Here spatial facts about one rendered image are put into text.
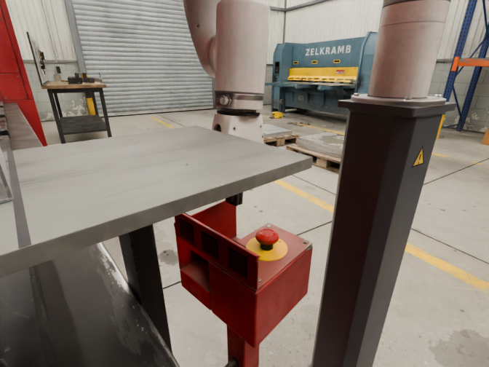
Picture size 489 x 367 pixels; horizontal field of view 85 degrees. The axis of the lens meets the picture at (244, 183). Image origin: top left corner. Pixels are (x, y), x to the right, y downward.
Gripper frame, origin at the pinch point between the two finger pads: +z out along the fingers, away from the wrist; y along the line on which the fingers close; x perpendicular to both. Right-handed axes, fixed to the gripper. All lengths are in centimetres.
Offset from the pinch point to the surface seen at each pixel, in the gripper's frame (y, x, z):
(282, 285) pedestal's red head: -3.3, -15.2, 10.4
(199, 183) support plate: -25.0, -21.3, -13.3
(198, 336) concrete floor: 20, 37, 83
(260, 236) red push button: -3.0, -9.5, 4.0
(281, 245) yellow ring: 0.7, -11.5, 6.4
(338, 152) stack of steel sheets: 262, 92, 41
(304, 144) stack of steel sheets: 272, 142, 42
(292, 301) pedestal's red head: 0.6, -15.2, 16.2
